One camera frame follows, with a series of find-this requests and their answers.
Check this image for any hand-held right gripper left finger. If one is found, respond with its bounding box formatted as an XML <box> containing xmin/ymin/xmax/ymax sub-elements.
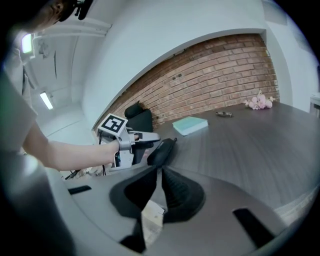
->
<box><xmin>109</xmin><ymin>164</ymin><xmax>158</xmax><ymax>254</ymax></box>

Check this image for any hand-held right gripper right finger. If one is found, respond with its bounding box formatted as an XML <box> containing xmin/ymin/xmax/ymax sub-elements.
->
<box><xmin>161</xmin><ymin>166</ymin><xmax>207</xmax><ymax>224</ymax></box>

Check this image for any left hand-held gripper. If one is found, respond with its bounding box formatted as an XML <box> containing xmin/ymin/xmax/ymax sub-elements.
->
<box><xmin>97</xmin><ymin>113</ymin><xmax>161</xmax><ymax>169</ymax></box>

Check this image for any black glasses case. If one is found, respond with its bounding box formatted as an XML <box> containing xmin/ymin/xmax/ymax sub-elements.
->
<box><xmin>146</xmin><ymin>137</ymin><xmax>178</xmax><ymax>166</ymax></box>

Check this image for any person's left forearm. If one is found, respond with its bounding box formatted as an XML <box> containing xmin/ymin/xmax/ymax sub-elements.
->
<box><xmin>22</xmin><ymin>119</ymin><xmax>120</xmax><ymax>172</ymax></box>

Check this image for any beige paper sheet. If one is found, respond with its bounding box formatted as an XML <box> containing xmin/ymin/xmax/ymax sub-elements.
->
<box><xmin>141</xmin><ymin>199</ymin><xmax>166</xmax><ymax>227</ymax></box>

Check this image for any black office chair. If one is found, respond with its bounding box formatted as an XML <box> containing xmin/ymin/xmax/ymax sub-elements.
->
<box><xmin>124</xmin><ymin>100</ymin><xmax>154</xmax><ymax>134</ymax></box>

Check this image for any teal book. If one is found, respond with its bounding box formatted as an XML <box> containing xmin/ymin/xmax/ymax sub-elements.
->
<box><xmin>172</xmin><ymin>115</ymin><xmax>209</xmax><ymax>137</ymax></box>

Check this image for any long ceiling light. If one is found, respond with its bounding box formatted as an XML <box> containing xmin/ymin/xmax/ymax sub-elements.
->
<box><xmin>39</xmin><ymin>91</ymin><xmax>54</xmax><ymax>110</ymax></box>

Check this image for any pink flower bunch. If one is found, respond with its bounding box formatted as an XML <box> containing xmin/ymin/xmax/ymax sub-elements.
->
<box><xmin>244</xmin><ymin>90</ymin><xmax>276</xmax><ymax>111</ymax></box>

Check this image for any person's grey shirt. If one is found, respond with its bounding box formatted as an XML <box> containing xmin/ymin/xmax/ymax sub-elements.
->
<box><xmin>0</xmin><ymin>47</ymin><xmax>39</xmax><ymax>157</ymax></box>

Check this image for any square ceiling light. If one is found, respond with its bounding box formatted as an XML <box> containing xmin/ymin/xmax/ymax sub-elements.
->
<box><xmin>20</xmin><ymin>33</ymin><xmax>34</xmax><ymax>55</ymax></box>

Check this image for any white cabinet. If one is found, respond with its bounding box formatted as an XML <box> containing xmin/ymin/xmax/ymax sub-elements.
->
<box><xmin>309</xmin><ymin>91</ymin><xmax>320</xmax><ymax>117</ymax></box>

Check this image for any person's face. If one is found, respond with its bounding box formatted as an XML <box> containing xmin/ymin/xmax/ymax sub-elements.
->
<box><xmin>29</xmin><ymin>0</ymin><xmax>76</xmax><ymax>34</ymax></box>

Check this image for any black head-worn camera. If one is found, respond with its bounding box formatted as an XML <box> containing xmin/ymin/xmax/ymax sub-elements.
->
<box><xmin>73</xmin><ymin>0</ymin><xmax>94</xmax><ymax>21</ymax></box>

